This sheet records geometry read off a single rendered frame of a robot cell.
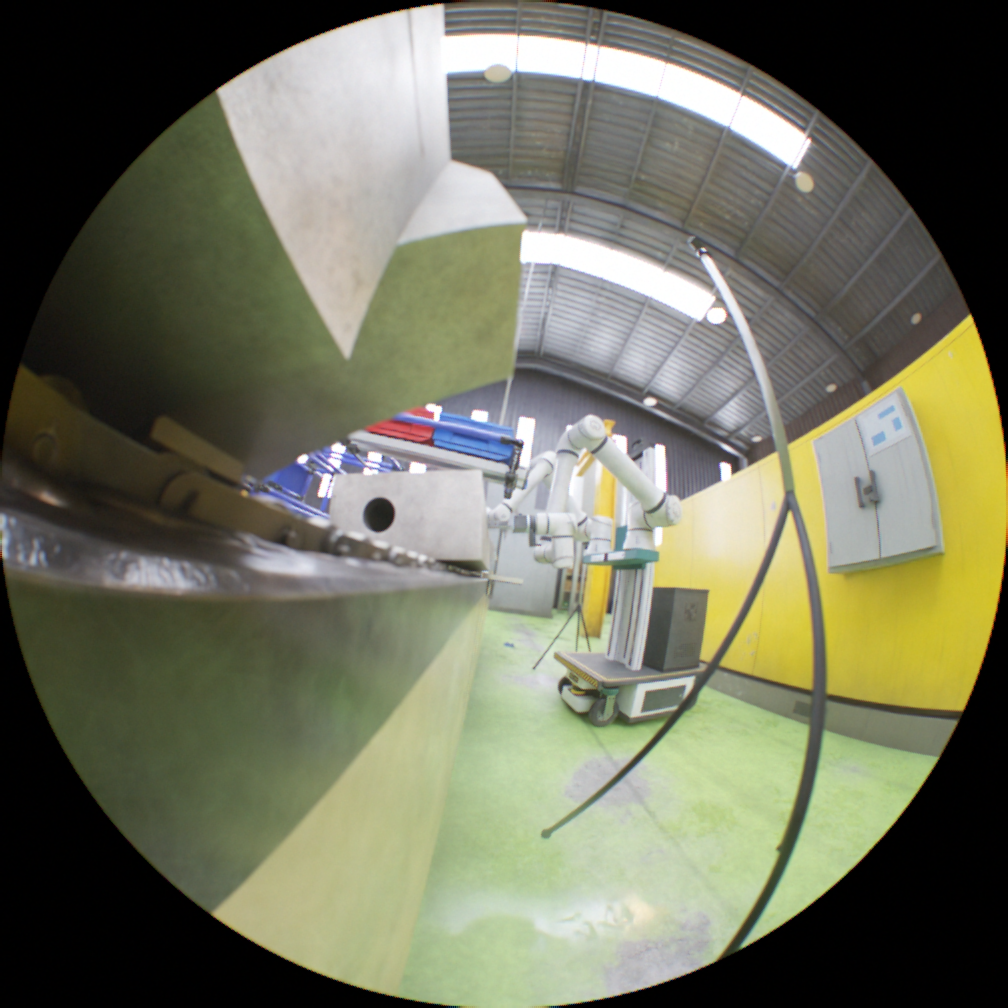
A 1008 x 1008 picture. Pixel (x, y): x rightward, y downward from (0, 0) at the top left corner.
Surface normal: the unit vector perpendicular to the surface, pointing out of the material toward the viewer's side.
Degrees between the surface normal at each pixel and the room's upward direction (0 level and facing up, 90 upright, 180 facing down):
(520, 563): 90
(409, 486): 90
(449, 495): 90
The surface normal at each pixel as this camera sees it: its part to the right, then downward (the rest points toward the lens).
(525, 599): 0.03, -0.25
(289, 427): 0.37, 0.90
